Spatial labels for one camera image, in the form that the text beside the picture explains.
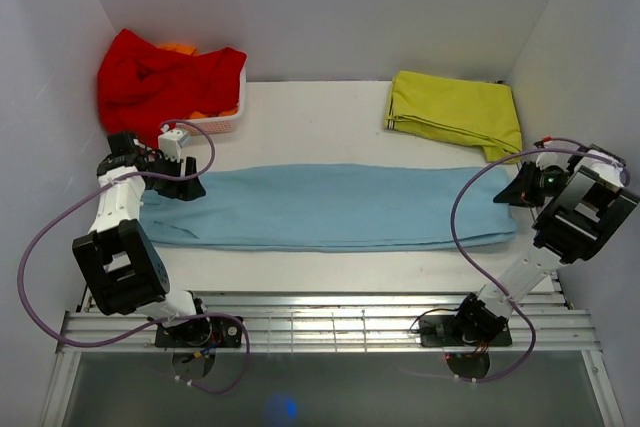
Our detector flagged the light blue trousers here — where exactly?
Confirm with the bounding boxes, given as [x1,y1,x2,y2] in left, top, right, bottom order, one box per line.
[140,164,517,253]

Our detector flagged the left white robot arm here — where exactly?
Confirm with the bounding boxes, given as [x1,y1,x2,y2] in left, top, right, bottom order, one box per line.
[72,128,213,347]

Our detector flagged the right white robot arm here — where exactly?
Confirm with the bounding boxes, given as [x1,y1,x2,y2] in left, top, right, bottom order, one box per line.
[451,137,639,345]

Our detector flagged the folded yellow trousers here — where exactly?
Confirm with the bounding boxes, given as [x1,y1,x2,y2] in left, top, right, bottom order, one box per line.
[384,71,523,162]

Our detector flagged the red garment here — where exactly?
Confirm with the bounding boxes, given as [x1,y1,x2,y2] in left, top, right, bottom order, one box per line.
[97,29,247,147]

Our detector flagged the white perforated basket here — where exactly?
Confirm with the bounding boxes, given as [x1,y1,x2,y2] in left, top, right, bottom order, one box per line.
[176,67,246,135]

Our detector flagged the orange garment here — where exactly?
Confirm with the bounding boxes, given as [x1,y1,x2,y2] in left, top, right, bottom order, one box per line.
[157,43,199,56]

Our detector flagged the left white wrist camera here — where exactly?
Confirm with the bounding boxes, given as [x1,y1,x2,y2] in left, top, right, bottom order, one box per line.
[157,128,190,162]

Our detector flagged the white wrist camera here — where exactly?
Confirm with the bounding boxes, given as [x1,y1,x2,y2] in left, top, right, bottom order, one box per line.
[157,128,190,162]
[533,136,573,153]

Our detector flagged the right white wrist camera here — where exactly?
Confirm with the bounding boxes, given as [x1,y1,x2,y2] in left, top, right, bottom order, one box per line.
[533,136,573,153]

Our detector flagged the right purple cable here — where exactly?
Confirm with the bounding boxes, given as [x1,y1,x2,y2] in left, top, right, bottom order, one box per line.
[399,135,629,384]

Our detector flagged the purple cable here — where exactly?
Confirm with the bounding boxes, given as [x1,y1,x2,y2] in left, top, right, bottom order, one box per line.
[17,119,253,395]
[399,135,629,384]

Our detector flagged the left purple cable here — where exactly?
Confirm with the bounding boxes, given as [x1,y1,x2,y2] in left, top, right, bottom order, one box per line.
[17,119,253,395]

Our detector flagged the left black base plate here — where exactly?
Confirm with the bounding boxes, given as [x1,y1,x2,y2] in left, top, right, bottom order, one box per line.
[154,317,242,350]

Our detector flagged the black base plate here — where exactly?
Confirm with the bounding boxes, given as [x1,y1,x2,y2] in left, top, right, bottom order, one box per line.
[154,317,242,350]
[409,312,513,348]

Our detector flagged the aluminium rail frame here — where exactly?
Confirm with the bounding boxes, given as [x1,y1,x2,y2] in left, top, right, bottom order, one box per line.
[39,266,626,427]

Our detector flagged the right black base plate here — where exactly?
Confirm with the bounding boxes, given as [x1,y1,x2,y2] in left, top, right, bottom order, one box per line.
[409,312,513,348]

